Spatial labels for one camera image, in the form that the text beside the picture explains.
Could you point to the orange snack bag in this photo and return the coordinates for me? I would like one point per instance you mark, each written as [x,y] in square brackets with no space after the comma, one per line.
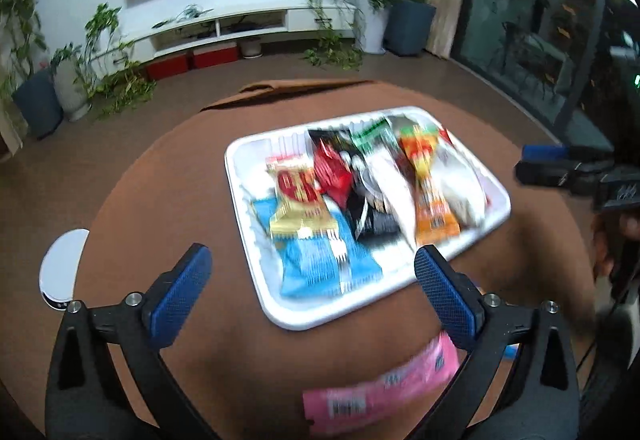
[435,221]

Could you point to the trailing plant in white pot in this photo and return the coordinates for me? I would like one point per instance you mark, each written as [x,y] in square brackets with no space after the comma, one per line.
[347,31]

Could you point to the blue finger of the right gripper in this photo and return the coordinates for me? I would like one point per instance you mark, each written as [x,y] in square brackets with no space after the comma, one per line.
[563,152]
[578,178]

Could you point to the light blue snack packet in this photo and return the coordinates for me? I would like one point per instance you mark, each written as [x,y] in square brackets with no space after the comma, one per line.
[324,266]

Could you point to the dark blue snack packet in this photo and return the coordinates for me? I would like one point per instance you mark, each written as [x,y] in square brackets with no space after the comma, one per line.
[510,351]

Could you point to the long white snack bag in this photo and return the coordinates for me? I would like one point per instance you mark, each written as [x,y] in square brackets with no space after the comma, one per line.
[459,183]

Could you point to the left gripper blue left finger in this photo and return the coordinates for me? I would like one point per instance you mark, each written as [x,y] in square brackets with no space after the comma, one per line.
[172,296]

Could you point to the white tv console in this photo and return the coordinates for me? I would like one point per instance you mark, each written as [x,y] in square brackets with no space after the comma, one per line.
[268,23]

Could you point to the person's right hand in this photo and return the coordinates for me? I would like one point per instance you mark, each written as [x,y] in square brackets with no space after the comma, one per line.
[608,233]

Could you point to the red storage box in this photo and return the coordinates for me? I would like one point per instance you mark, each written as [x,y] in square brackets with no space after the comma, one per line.
[168,66]
[215,54]

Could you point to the gold red snack packet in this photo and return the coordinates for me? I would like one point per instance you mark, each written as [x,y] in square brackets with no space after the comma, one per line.
[301,210]

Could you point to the green red snack packet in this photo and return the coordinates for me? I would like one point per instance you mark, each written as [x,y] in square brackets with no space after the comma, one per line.
[389,169]

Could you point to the black snack packet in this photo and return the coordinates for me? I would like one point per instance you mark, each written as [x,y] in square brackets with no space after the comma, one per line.
[342,175]

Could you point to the small plant in white pot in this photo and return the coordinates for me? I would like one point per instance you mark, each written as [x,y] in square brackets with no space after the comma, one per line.
[104,66]

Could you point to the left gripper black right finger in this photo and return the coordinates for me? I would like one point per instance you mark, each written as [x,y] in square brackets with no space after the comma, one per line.
[452,295]

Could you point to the pink snack packet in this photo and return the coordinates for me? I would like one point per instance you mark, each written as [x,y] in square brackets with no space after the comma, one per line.
[334,411]

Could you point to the white plastic tray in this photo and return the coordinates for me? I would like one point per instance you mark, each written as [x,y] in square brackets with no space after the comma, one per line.
[254,200]

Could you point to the left plant in dark pot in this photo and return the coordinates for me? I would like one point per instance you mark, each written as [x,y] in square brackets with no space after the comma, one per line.
[26,78]

